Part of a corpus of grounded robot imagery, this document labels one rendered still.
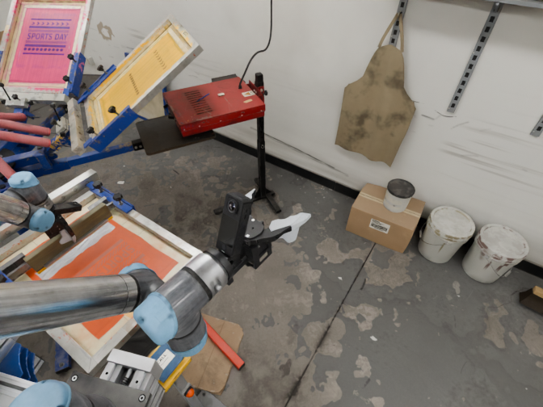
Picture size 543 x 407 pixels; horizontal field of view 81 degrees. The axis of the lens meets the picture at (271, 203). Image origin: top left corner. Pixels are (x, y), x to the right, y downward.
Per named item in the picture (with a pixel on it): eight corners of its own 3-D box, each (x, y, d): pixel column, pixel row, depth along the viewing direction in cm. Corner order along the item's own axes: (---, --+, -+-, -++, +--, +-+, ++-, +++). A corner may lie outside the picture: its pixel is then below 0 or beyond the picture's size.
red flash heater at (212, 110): (244, 88, 246) (243, 73, 237) (270, 117, 217) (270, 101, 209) (166, 106, 227) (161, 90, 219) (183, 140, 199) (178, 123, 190)
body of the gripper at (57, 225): (40, 232, 126) (23, 211, 117) (61, 218, 131) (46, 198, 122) (52, 241, 123) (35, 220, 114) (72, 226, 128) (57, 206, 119)
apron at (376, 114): (396, 164, 255) (449, 18, 179) (393, 169, 250) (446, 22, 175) (336, 142, 275) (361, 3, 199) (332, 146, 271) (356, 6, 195)
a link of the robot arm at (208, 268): (178, 259, 56) (208, 282, 51) (198, 242, 58) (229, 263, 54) (190, 284, 61) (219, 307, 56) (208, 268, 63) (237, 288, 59)
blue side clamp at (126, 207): (137, 214, 163) (133, 205, 158) (129, 220, 161) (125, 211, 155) (101, 191, 175) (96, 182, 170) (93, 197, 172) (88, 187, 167)
